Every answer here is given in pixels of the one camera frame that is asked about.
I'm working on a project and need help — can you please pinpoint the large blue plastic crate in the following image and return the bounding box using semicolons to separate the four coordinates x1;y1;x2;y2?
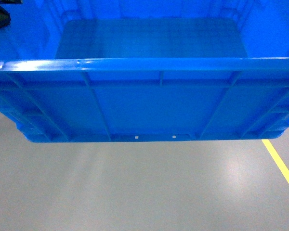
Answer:
0;0;289;142

